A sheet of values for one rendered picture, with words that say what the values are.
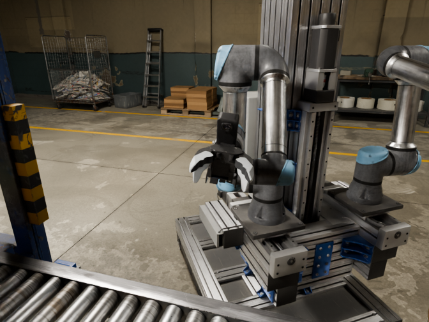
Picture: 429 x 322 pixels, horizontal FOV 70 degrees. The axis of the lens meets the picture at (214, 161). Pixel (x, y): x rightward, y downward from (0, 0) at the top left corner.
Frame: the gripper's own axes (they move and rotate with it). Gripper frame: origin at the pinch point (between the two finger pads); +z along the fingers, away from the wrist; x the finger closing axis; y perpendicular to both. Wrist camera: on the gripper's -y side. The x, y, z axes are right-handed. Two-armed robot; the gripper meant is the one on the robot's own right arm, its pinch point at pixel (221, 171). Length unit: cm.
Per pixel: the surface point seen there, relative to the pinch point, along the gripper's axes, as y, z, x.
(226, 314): 43.1, -7.6, -7.1
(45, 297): 51, -8, 44
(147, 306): 46.0, -7.6, 14.2
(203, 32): -35, -710, 118
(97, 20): -27, -766, 403
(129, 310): 47, -6, 19
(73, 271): 50, -18, 42
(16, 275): 52, -15, 58
